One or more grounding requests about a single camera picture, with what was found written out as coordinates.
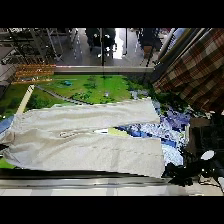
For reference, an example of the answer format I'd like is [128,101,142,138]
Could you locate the checked shirt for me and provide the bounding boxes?
[152,27,224,115]

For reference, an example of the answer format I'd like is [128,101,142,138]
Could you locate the cream pants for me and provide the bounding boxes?
[0,97,167,179]

